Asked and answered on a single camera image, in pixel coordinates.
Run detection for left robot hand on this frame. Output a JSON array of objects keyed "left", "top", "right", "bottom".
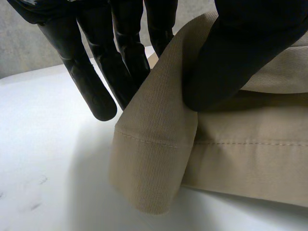
[{"left": 6, "top": 0, "right": 308, "bottom": 122}]

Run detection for beige shorts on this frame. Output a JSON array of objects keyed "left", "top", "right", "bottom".
[{"left": 108, "top": 11, "right": 308, "bottom": 215}]

